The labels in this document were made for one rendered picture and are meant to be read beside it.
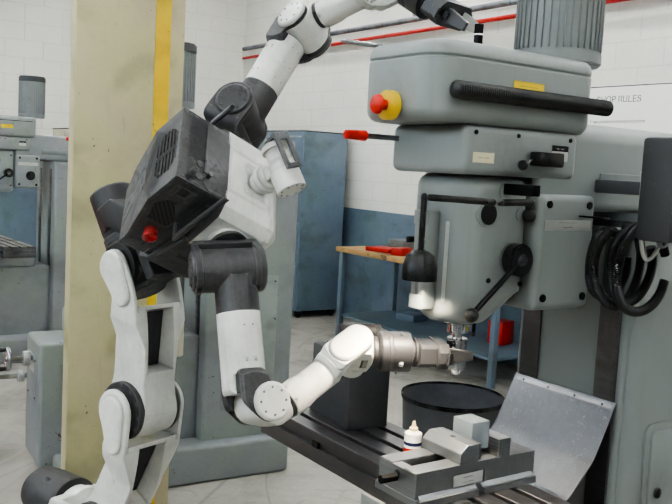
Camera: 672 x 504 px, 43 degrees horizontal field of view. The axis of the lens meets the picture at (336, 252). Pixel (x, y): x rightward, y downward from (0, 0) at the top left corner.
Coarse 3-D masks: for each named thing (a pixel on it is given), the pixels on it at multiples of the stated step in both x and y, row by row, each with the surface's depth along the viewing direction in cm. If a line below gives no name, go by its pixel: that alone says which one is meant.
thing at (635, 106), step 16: (592, 96) 676; (608, 96) 664; (624, 96) 652; (640, 96) 640; (656, 96) 629; (624, 112) 652; (640, 112) 640; (656, 112) 629; (640, 128) 640; (656, 128) 629
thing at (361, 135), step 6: (348, 132) 180; (354, 132) 180; (360, 132) 181; (366, 132) 182; (348, 138) 180; (354, 138) 181; (360, 138) 181; (366, 138) 182; (372, 138) 184; (378, 138) 185; (384, 138) 185; (390, 138) 186; (396, 138) 187
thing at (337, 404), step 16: (336, 384) 226; (352, 384) 220; (368, 384) 222; (384, 384) 224; (320, 400) 234; (336, 400) 226; (352, 400) 220; (368, 400) 222; (384, 400) 225; (336, 416) 225; (352, 416) 221; (368, 416) 223; (384, 416) 225
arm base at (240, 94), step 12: (228, 84) 198; (240, 84) 197; (216, 96) 197; (228, 96) 196; (240, 96) 195; (252, 96) 196; (204, 108) 197; (216, 108) 196; (240, 108) 194; (228, 120) 194; (240, 120) 194; (264, 120) 208; (240, 132) 196; (264, 132) 207; (252, 144) 206
